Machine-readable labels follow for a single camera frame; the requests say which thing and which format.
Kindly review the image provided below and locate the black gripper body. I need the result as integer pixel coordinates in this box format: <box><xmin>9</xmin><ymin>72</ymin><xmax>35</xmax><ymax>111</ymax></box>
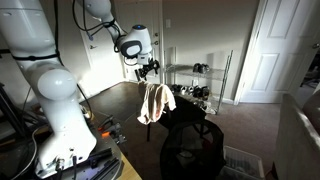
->
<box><xmin>139</xmin><ymin>59</ymin><xmax>156</xmax><ymax>76</ymax></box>

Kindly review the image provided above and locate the cream cloth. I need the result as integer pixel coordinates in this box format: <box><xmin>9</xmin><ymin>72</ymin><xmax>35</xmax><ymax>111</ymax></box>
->
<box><xmin>136</xmin><ymin>80</ymin><xmax>177</xmax><ymax>126</ymax></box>

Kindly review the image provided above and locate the black wooden chair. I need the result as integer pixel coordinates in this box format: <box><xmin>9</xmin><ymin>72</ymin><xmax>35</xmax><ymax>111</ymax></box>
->
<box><xmin>134</xmin><ymin>68</ymin><xmax>208</xmax><ymax>142</ymax></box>

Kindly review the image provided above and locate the black mesh hamper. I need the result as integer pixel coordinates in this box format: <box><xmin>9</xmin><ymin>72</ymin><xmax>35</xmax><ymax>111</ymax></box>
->
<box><xmin>159</xmin><ymin>118</ymin><xmax>227</xmax><ymax>180</ymax></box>

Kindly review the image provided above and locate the white sneaker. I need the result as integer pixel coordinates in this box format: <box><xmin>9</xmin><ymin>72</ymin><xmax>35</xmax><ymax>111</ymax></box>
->
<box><xmin>196</xmin><ymin>99</ymin><xmax>218</xmax><ymax>116</ymax></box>
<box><xmin>180</xmin><ymin>85</ymin><xmax>194</xmax><ymax>97</ymax></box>

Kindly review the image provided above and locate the black shoe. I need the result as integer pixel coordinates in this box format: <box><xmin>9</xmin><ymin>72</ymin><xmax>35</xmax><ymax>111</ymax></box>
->
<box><xmin>192</xmin><ymin>62</ymin><xmax>203</xmax><ymax>74</ymax></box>
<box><xmin>199</xmin><ymin>63</ymin><xmax>211</xmax><ymax>75</ymax></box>

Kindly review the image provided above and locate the white door with knobs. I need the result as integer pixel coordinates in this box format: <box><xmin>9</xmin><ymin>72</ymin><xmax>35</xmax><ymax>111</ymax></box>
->
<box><xmin>114</xmin><ymin>0</ymin><xmax>165</xmax><ymax>85</ymax></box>

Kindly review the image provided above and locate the black sneaker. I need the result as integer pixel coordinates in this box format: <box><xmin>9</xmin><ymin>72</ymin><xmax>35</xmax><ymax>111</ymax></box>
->
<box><xmin>192</xmin><ymin>85</ymin><xmax>202</xmax><ymax>99</ymax></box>
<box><xmin>199</xmin><ymin>85</ymin><xmax>211</xmax><ymax>101</ymax></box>

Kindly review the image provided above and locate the white panel door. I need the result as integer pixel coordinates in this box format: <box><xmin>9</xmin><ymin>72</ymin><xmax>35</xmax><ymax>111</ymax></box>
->
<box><xmin>233</xmin><ymin>0</ymin><xmax>320</xmax><ymax>105</ymax></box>

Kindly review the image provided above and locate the white plastic laundry basket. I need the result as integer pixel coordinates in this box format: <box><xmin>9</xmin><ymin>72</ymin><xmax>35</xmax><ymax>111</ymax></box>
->
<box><xmin>220</xmin><ymin>145</ymin><xmax>266</xmax><ymax>180</ymax></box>

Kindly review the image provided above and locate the black tripod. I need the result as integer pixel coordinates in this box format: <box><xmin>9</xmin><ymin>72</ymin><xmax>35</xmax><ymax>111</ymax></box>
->
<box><xmin>0</xmin><ymin>82</ymin><xmax>29</xmax><ymax>141</ymax></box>

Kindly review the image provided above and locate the orange handled bar clamp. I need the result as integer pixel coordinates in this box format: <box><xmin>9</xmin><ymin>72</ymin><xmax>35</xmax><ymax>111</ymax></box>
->
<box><xmin>96</xmin><ymin>114</ymin><xmax>116</xmax><ymax>133</ymax></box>
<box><xmin>100</xmin><ymin>122</ymin><xmax>128</xmax><ymax>145</ymax></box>

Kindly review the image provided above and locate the chrome wire shoe rack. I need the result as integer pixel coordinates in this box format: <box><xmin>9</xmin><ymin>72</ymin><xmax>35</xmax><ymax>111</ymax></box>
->
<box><xmin>163</xmin><ymin>49</ymin><xmax>234</xmax><ymax>116</ymax></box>

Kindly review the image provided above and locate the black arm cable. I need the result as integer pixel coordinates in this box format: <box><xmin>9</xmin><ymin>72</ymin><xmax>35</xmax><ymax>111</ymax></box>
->
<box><xmin>72</xmin><ymin>0</ymin><xmax>118</xmax><ymax>38</ymax></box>

